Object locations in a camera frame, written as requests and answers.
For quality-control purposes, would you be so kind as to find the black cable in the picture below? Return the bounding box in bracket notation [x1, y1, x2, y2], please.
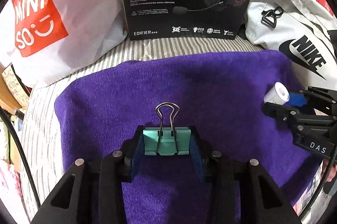
[0, 107, 42, 210]

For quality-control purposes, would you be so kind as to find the teal binder clip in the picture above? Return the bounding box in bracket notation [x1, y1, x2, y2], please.
[143, 102, 191, 156]

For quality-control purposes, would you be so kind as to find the person right hand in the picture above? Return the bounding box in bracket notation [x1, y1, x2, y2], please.
[322, 160, 336, 182]

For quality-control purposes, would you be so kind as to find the grey Nike waist bag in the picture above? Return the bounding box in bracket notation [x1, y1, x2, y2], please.
[245, 0, 336, 90]

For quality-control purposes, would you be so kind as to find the white Miniso plastic bag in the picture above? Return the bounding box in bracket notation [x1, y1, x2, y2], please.
[1, 0, 127, 88]

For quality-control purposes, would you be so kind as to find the purple towel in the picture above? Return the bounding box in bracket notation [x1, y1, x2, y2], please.
[53, 49, 323, 224]

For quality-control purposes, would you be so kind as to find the newspaper sheet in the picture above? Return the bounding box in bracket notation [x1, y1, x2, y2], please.
[293, 162, 323, 215]

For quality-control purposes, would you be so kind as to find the white tape roll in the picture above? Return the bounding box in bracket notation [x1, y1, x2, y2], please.
[263, 82, 290, 105]

